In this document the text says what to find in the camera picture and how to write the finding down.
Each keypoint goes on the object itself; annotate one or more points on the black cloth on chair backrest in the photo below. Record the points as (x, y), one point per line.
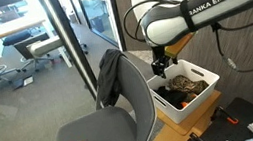
(109, 76)

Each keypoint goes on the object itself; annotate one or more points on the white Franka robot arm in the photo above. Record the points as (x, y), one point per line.
(167, 27)

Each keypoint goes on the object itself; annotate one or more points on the black mat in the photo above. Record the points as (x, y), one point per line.
(243, 110)

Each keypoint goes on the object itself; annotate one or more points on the grey plastic chair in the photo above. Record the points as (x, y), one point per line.
(102, 131)

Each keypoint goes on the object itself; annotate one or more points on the black door frame post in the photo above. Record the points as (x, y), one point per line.
(68, 42)

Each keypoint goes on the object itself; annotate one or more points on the white plastic bin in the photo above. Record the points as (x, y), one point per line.
(180, 113)

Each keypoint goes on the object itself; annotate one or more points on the beige seat office chair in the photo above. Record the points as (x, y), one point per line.
(43, 46)

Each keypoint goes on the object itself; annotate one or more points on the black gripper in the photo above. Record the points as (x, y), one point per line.
(161, 55)

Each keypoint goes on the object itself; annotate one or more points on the yellow wrist camera mount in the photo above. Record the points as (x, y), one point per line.
(178, 46)

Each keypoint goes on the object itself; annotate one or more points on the black cloth in bin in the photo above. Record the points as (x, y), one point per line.
(170, 96)

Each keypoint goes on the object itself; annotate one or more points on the orange cloth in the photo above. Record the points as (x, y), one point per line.
(184, 104)

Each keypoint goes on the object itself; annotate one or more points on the leopard print cloth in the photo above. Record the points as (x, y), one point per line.
(186, 85)

